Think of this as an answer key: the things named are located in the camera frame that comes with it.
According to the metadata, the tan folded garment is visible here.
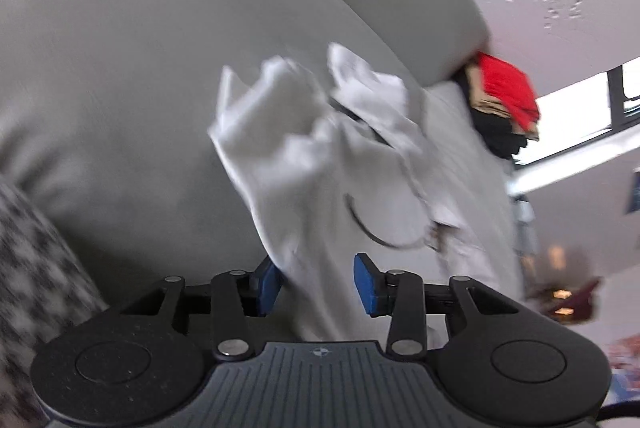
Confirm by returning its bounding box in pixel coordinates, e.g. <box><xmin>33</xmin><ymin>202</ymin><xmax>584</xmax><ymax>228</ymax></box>
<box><xmin>464</xmin><ymin>62</ymin><xmax>539</xmax><ymax>142</ymax></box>

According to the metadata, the black folded garment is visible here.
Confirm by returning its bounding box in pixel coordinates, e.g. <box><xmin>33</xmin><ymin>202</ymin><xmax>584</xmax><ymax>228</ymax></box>
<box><xmin>452</xmin><ymin>68</ymin><xmax>527</xmax><ymax>160</ymax></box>

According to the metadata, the grey round sofa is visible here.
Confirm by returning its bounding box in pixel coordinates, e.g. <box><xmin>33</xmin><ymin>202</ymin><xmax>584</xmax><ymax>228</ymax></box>
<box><xmin>0</xmin><ymin>0</ymin><xmax>526</xmax><ymax>344</ymax></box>

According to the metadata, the red folded garment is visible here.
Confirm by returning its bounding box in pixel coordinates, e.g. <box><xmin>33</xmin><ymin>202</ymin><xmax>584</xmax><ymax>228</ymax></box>
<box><xmin>477</xmin><ymin>53</ymin><xmax>540</xmax><ymax>132</ymax></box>

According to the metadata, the white printed t-shirt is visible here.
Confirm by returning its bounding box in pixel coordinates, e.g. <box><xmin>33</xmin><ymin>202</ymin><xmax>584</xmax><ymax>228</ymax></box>
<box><xmin>207</xmin><ymin>41</ymin><xmax>501</xmax><ymax>344</ymax></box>

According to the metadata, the grey seat cushion right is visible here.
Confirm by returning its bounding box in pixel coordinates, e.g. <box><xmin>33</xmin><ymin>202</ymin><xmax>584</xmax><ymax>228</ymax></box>
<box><xmin>423</xmin><ymin>81</ymin><xmax>524</xmax><ymax>301</ymax></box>

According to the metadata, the houndstooth trouser leg left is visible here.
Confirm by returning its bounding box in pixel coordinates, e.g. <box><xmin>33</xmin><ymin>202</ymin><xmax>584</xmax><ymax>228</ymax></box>
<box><xmin>1</xmin><ymin>180</ymin><xmax>106</xmax><ymax>427</ymax></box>

